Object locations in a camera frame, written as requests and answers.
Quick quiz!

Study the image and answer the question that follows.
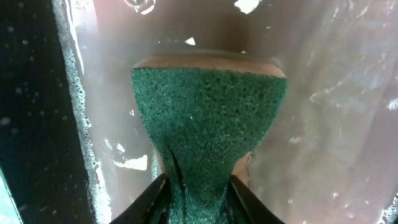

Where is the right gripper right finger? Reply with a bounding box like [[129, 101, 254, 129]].
[[225, 175, 284, 224]]

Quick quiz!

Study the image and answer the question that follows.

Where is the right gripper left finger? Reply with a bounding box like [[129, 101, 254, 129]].
[[110, 174, 171, 224]]

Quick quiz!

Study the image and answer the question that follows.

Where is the green sponge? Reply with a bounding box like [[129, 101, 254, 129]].
[[131, 55, 288, 223]]

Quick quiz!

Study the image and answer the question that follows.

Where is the black water tray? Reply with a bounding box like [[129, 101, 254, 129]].
[[1, 1, 397, 223]]

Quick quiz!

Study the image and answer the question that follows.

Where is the teal plastic serving tray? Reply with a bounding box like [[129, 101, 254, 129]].
[[0, 171, 23, 224]]

